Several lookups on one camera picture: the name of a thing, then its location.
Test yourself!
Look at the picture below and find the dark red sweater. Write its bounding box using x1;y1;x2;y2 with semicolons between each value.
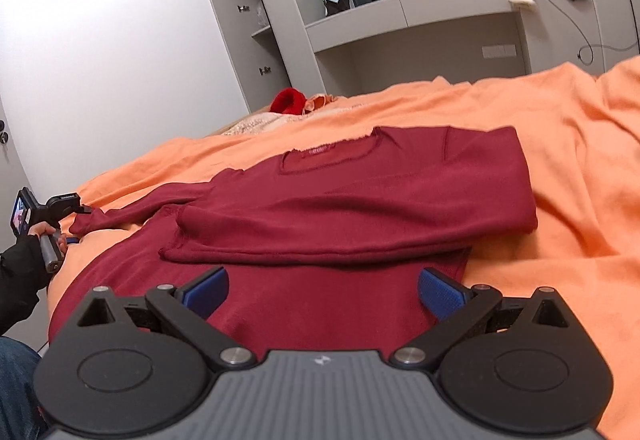
47;125;540;357

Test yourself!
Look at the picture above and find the orange blanket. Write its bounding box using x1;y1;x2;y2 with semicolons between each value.
47;54;640;440

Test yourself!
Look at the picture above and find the person's left hand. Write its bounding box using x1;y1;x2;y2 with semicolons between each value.
27;225;69;261

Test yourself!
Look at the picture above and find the person's jeans leg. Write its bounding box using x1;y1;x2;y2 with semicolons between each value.
0;337;48;440

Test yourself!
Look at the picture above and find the bright red cloth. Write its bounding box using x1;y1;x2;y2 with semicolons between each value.
269;88;309;115

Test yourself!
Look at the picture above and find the small orange cloth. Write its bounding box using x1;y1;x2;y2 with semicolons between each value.
301;93;335;113

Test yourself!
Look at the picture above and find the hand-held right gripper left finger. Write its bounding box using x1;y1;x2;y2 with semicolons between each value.
75;267;257;369

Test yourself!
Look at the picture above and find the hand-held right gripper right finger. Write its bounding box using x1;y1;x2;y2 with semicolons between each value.
389;267;571;369

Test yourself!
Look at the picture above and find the beige lace cloth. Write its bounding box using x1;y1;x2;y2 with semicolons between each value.
220;112;301;138

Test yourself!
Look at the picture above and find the grey cabinet door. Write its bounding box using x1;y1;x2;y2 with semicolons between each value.
194;0;293;115

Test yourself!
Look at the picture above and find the person's left forearm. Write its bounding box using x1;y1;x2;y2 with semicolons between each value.
0;235;47;337

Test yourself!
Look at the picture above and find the thin black cable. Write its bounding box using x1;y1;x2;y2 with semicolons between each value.
522;0;640;62

